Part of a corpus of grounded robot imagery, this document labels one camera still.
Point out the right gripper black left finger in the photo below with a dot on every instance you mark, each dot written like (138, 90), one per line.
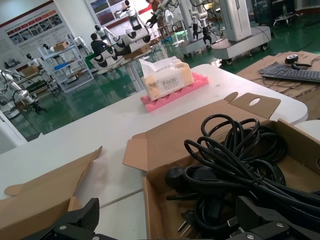
(75, 225)

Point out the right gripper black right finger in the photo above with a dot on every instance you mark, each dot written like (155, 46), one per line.
(265, 222)

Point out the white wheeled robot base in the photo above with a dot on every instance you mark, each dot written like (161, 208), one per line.
(240, 25)

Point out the white robot arm black gripper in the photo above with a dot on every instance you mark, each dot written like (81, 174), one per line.
(22, 93)

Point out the brown cardboard box open lid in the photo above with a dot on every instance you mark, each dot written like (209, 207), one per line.
(37, 195)

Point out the flattened cardboard sheets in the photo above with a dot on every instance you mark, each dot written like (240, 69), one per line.
(300, 92)

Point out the white metal shelf rack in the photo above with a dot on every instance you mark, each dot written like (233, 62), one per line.
(75, 75)

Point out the black computer keyboard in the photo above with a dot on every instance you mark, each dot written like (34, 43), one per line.
(292, 74)

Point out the pink wavy foam pad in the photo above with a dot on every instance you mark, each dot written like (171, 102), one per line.
(195, 83)

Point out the black webcam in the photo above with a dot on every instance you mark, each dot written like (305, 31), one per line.
(291, 58)

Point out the facial tissue pack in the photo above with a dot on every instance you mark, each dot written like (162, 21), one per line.
(167, 82)

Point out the seated person in dark shirt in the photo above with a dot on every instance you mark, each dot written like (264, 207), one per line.
(98, 45)

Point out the white and black robot shells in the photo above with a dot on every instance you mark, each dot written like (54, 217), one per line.
(130, 40)

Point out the white robot with two grippers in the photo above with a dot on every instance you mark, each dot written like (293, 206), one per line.
(197, 22)

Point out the wall display poster board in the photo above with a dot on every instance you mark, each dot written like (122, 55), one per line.
(30, 27)

